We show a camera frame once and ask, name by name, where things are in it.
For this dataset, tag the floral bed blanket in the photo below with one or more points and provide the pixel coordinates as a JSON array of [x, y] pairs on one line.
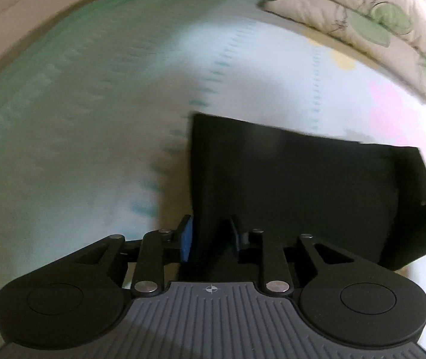
[[94, 114]]

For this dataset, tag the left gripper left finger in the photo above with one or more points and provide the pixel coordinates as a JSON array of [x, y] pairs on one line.
[[184, 237]]

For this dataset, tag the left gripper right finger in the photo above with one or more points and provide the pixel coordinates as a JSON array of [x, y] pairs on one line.
[[241, 242]]

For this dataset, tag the black pants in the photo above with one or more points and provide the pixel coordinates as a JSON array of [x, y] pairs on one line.
[[368, 199]]

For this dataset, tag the folded leaf-pattern quilt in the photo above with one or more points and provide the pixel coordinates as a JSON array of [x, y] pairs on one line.
[[389, 32]]

